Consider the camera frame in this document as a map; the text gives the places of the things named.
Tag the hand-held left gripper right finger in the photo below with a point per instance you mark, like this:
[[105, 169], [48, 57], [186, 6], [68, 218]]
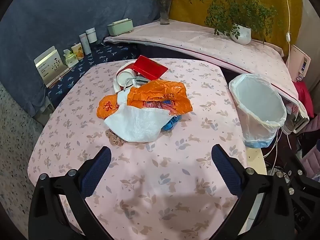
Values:
[[225, 170]]

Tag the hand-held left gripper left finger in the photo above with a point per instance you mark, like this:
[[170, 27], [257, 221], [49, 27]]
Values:
[[96, 172]]

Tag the small brown fuzzy item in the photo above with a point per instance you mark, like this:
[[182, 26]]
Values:
[[113, 138]]

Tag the white bin with plastic liner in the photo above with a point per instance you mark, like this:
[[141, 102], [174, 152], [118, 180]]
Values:
[[257, 120]]

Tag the white plastic bag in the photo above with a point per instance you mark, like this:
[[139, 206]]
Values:
[[137, 125]]

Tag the blue plastic bag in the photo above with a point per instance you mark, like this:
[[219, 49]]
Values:
[[170, 125]]

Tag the orange plastic bag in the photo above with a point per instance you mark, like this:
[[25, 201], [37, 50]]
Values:
[[155, 92]]

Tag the red and white paper cup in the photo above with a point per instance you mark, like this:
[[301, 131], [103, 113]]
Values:
[[125, 77]]

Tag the white tissue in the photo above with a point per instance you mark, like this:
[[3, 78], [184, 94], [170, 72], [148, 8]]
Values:
[[138, 81]]

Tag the red paper box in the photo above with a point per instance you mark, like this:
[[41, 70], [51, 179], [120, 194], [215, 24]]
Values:
[[150, 67]]

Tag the cream round stool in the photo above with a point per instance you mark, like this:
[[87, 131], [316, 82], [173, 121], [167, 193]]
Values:
[[255, 160]]

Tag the pink padded jacket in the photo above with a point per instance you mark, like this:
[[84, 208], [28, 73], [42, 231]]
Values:
[[311, 165]]

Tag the pink floral tablecloth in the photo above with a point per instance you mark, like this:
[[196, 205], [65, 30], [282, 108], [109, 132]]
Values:
[[150, 180]]

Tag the white appliance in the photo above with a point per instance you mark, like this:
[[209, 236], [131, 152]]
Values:
[[297, 120]]

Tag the red cloth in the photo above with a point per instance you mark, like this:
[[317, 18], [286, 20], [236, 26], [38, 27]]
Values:
[[303, 97]]

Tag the white card stand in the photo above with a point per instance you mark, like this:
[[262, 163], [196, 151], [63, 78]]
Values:
[[50, 66]]

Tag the green tissue pack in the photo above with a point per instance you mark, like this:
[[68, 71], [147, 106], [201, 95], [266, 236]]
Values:
[[69, 59]]

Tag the dark blue floral cloth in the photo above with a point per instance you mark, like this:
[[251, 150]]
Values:
[[100, 55]]

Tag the orange printed can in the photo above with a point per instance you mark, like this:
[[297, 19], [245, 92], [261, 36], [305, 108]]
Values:
[[77, 52]]

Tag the tall white bottle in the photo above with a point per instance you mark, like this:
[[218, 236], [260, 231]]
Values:
[[85, 44]]

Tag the pink speckled cloth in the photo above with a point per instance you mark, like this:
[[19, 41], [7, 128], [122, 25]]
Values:
[[200, 42]]

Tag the pink device with display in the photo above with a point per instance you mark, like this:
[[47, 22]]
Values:
[[300, 63]]

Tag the white plant pot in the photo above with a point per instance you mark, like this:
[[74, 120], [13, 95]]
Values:
[[242, 35]]

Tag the white round jar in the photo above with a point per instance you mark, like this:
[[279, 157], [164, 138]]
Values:
[[91, 35]]

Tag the mint green box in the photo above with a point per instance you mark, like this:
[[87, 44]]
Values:
[[120, 27]]

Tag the mustard yellow cloth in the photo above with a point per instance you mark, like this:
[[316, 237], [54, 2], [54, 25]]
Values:
[[190, 12]]

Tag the green leafy plant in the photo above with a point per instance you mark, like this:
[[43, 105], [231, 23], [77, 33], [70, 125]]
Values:
[[230, 7]]

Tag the blue grey blanket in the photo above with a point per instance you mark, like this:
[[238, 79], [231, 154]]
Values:
[[62, 10]]

